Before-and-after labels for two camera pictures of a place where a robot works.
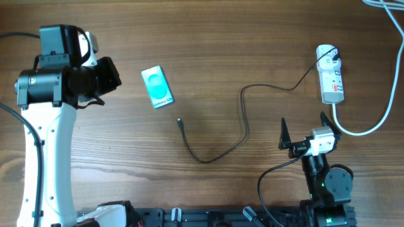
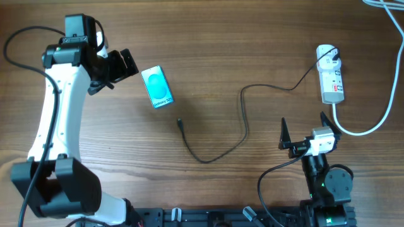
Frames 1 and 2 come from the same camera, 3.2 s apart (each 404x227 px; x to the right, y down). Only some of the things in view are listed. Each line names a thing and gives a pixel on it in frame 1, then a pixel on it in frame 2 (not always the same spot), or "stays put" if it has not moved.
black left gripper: x=106 y=64 to x=120 y=72
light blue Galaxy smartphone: x=158 y=91 stays put
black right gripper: x=297 y=147 stays put
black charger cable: x=243 y=110 stays put
